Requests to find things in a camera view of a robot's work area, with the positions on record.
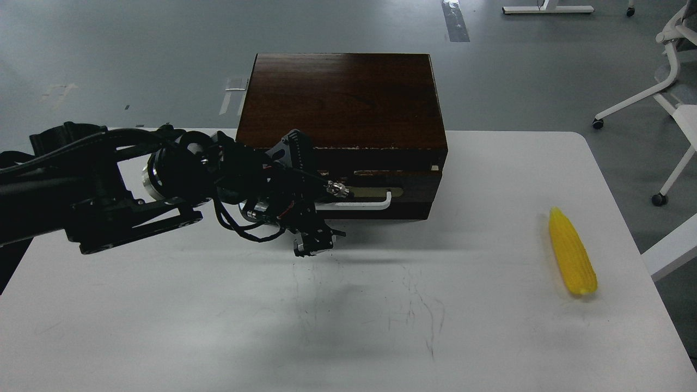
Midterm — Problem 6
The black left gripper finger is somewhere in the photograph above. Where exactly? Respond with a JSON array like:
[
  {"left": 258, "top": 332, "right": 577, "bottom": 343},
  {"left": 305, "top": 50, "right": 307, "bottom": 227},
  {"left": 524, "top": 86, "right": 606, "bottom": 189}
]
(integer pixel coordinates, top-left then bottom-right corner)
[{"left": 293, "top": 218, "right": 346, "bottom": 256}]

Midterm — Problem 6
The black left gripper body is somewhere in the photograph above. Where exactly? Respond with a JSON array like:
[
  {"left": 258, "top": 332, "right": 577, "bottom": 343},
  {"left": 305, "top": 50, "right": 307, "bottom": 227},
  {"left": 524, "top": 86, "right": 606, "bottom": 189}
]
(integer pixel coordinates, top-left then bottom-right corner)
[{"left": 210, "top": 129, "right": 341, "bottom": 229}]

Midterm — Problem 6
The wooden drawer with white handle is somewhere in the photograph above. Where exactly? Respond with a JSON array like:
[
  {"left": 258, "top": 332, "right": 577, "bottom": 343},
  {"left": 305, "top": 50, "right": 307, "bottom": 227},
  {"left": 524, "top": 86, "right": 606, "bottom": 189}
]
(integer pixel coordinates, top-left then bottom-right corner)
[{"left": 316, "top": 163, "right": 444, "bottom": 220}]

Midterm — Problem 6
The yellow corn cob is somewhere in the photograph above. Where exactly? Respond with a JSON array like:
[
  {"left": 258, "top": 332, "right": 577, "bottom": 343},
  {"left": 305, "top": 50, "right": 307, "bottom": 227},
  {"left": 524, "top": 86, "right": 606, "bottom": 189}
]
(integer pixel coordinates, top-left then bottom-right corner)
[{"left": 548, "top": 206, "right": 598, "bottom": 296}]

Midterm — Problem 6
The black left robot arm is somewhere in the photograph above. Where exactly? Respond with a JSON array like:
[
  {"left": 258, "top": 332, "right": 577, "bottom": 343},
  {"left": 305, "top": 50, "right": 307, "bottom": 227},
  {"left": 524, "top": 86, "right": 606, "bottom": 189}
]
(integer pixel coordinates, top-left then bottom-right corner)
[{"left": 1, "top": 122, "right": 353, "bottom": 288}]

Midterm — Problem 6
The dark wooden drawer cabinet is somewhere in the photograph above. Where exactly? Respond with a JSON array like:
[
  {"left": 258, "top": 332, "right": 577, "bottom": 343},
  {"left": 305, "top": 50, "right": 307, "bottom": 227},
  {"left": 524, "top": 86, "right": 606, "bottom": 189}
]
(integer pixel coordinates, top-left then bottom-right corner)
[{"left": 235, "top": 53, "right": 449, "bottom": 221}]

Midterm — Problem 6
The white desk leg base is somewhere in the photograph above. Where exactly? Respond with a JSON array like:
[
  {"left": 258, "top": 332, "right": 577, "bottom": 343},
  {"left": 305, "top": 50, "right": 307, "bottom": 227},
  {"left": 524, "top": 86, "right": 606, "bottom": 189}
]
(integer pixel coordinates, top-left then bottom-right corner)
[{"left": 502, "top": 1, "right": 595, "bottom": 15}]

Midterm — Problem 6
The white office chair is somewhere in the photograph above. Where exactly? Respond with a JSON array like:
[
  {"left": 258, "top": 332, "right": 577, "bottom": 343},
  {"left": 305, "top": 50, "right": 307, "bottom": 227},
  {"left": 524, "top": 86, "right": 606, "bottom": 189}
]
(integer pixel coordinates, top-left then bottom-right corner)
[{"left": 592, "top": 1, "right": 696, "bottom": 207}]

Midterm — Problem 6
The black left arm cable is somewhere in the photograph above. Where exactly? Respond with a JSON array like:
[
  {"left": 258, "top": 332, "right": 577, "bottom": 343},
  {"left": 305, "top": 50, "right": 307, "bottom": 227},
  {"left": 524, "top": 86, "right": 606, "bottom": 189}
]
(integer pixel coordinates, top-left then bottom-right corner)
[{"left": 212, "top": 185, "right": 286, "bottom": 243}]

